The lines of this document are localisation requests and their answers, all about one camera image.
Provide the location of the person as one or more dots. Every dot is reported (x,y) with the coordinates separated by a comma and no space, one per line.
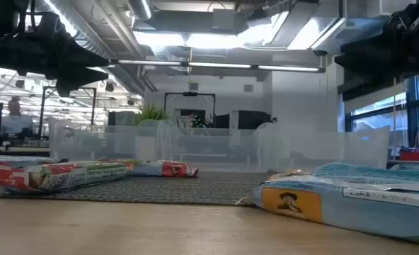
(15,118)

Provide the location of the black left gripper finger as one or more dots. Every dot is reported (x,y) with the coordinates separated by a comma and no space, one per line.
(78,78)
(85,60)

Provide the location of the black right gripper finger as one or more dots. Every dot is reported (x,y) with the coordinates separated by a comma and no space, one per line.
(365,63)
(372,45)

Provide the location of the black cabinet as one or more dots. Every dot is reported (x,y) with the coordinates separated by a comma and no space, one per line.
(248,119)

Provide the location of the silver ventilation duct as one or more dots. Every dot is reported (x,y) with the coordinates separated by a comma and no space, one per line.
(140,8)

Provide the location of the tan red granola bar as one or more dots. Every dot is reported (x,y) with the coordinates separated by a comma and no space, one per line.
(291,173)

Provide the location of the grey woven placemat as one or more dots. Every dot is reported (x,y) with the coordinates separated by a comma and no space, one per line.
(195,189)

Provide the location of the red green white granola bar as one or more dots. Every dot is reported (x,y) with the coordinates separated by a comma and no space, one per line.
(61,175)

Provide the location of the red storage box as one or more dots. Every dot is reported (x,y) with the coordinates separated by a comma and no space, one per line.
(417,156)

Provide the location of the clear plastic bin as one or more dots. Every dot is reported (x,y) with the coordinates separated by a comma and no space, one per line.
(100,145)
(337,148)
(209,148)

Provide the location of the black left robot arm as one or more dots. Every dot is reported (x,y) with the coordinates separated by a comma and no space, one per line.
(4,14)

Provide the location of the long ceiling light bar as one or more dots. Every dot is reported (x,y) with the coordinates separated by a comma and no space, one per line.
(216,65)

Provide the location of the red blue granola bar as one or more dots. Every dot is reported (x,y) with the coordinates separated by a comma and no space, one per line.
(167,169)

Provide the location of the black metal rig frame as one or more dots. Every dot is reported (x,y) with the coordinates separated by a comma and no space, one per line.
(190,94)
(43,106)

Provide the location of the light blue granola bar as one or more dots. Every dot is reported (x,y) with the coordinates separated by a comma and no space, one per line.
(365,209)

